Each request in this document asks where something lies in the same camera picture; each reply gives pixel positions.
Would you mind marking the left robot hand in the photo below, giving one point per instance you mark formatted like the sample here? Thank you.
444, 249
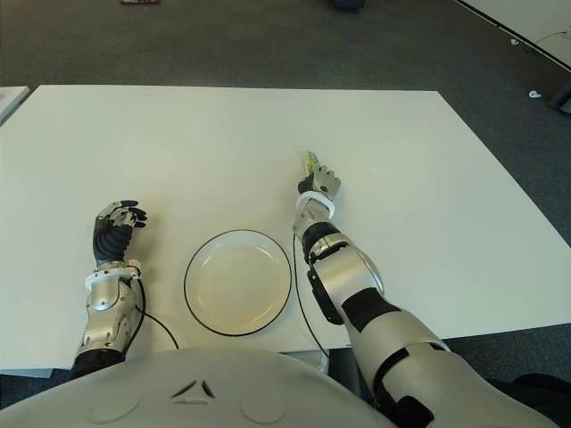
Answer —
109, 238

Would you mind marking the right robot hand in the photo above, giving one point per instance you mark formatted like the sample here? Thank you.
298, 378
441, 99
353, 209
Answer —
325, 180

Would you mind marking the green white toothpaste tube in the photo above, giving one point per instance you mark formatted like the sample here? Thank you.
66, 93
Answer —
308, 161

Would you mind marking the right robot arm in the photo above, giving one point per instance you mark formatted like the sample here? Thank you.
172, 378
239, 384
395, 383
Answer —
348, 276

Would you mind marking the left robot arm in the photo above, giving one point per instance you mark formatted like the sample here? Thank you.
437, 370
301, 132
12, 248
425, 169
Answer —
100, 307

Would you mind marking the white plate black rim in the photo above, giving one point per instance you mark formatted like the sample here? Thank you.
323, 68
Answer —
238, 285

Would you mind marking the white side table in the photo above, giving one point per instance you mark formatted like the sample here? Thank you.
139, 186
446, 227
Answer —
11, 100

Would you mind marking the dark chair base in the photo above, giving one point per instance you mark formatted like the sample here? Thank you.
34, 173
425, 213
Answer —
345, 4

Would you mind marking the grey robot torso shell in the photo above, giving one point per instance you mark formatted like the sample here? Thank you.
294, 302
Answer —
201, 392

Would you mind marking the red dark floor object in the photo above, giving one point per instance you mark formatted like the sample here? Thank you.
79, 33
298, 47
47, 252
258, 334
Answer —
138, 2

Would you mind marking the grey floor object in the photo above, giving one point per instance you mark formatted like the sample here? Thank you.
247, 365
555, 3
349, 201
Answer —
562, 94

